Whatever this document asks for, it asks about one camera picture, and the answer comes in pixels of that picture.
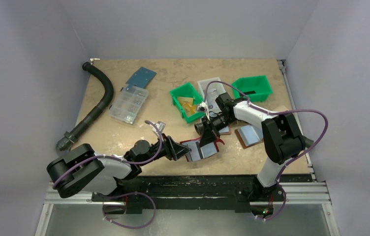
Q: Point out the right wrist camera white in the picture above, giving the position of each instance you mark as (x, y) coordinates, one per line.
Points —
(203, 108)

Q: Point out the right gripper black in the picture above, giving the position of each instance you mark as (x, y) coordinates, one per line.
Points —
(212, 127)

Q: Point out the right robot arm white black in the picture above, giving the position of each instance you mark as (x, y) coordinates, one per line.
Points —
(282, 137)

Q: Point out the green bin with yellow items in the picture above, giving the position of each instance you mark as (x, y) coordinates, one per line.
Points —
(186, 99)

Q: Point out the clear compartment screw box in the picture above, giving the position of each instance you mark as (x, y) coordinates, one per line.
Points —
(128, 103)

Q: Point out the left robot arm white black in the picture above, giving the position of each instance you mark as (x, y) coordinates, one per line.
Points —
(82, 169)

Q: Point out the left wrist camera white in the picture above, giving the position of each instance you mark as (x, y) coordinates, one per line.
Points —
(158, 128)

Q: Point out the brown open card holder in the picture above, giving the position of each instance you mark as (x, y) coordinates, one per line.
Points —
(249, 135)

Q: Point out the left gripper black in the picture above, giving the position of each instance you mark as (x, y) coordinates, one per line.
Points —
(172, 150)

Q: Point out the red leather card holder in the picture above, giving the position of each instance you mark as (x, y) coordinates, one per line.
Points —
(198, 152)

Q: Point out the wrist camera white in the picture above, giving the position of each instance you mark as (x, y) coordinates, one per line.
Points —
(158, 128)
(203, 108)

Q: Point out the white plastic bin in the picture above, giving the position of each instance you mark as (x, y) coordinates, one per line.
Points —
(214, 90)

